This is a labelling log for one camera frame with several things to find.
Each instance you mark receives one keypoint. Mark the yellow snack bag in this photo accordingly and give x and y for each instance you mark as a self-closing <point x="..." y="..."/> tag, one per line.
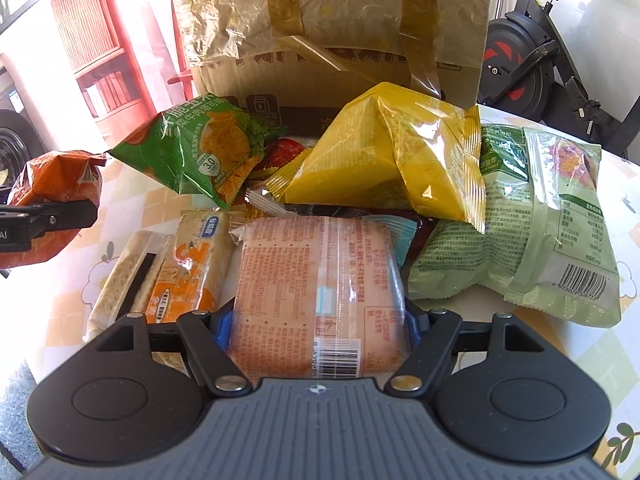
<point x="360" y="160"/>

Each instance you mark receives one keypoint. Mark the orange snack bag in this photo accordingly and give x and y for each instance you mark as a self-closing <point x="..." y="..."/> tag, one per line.
<point x="55" y="180"/>

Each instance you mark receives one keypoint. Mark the pink snack packet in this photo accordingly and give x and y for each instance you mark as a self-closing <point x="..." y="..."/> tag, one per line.
<point x="320" y="285"/>

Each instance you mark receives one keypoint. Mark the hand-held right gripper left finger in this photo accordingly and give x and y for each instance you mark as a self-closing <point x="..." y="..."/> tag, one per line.
<point x="223" y="327"/>

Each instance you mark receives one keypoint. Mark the pale green snack bag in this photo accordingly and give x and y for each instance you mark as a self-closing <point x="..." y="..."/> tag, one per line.
<point x="465" y="260"/>
<point x="570" y="220"/>

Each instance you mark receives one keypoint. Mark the black exercise bike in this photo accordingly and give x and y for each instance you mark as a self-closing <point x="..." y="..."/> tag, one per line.
<point x="535" y="60"/>

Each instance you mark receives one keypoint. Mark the orange white cracker packet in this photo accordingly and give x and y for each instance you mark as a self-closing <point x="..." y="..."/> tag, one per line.
<point x="192" y="270"/>

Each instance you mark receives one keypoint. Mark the clear cracker packet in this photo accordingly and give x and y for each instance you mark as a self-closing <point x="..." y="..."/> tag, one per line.
<point x="120" y="285"/>

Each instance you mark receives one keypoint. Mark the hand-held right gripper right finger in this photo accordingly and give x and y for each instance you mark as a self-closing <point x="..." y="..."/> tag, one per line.
<point x="410" y="322"/>

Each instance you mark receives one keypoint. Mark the cardboard box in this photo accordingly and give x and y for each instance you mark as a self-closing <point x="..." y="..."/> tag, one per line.
<point x="340" y="25"/>

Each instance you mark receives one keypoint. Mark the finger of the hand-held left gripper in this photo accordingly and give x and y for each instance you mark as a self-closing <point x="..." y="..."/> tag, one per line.
<point x="60" y="217"/>

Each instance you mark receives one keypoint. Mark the dark round wheel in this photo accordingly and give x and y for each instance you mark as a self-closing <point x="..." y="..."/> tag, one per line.
<point x="15" y="150"/>

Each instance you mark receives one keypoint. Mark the floral checked tablecloth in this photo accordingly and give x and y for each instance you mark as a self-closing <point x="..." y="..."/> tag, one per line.
<point x="575" y="355"/>

